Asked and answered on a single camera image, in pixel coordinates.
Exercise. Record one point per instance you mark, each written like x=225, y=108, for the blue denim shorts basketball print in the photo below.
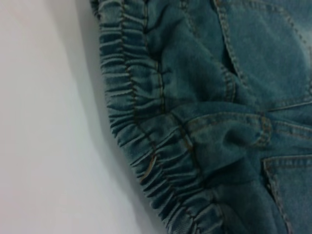
x=219, y=109

